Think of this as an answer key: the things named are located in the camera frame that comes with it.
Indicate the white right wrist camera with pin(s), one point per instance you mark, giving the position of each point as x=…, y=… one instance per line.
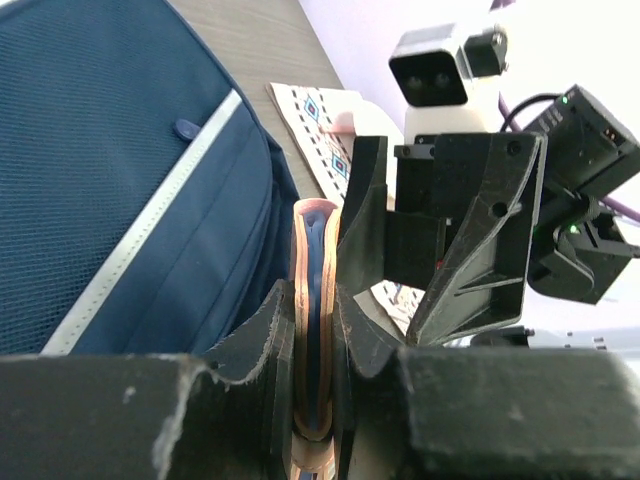
x=448, y=76

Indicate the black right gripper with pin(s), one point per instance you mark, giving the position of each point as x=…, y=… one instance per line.
x=479, y=283

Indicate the navy blue student backpack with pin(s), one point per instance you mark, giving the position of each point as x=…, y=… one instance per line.
x=144, y=208

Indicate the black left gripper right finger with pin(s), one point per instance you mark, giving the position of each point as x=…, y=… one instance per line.
x=405, y=412

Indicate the patterned white placemat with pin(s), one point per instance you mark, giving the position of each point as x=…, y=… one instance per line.
x=329, y=156

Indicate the white paper plate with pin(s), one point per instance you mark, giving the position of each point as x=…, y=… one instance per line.
x=371, y=120

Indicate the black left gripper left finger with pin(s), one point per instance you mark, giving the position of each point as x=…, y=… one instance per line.
x=225, y=414

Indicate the tan leather wallet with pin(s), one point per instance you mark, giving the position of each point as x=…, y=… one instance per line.
x=316, y=225

